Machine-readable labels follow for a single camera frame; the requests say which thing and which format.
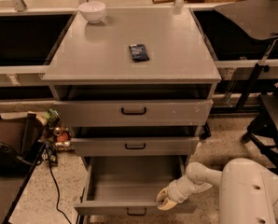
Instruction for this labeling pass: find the white bowl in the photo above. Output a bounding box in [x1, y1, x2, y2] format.
[78, 1, 106, 23]

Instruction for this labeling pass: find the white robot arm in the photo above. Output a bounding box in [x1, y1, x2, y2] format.
[156, 158, 278, 224]

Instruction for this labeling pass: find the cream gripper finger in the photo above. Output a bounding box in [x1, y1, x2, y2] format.
[156, 188, 168, 203]
[158, 199, 177, 211]

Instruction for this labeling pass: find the black chair on right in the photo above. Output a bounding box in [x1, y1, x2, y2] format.
[241, 87, 278, 175]

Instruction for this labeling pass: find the grey drawer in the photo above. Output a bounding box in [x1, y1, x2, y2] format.
[75, 156, 185, 217]
[72, 137, 199, 157]
[55, 100, 213, 127]

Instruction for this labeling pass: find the dark blue snack packet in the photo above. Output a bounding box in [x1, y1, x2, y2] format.
[129, 44, 149, 62]

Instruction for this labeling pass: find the pile of colourful toys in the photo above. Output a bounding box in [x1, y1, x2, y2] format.
[36, 108, 73, 165]

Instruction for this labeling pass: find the grey bottom drawer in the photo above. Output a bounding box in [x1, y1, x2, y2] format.
[75, 156, 185, 217]

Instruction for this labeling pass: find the black side table stand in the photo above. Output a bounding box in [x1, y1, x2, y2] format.
[214, 0, 278, 110]

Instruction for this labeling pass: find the grey top drawer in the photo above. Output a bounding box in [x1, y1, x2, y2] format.
[55, 100, 213, 127]

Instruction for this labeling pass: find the grey middle drawer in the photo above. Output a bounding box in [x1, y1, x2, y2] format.
[72, 137, 199, 157]

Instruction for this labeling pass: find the grey drawer cabinet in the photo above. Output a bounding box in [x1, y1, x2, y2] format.
[41, 7, 222, 161]

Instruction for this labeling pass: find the black office chair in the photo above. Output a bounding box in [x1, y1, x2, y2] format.
[0, 113, 44, 224]

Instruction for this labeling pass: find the wooden stick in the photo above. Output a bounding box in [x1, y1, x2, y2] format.
[152, 0, 174, 4]

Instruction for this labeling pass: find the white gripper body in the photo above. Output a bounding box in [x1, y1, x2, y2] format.
[167, 180, 190, 203]

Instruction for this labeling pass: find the black cable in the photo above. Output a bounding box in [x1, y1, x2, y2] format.
[44, 147, 72, 224]

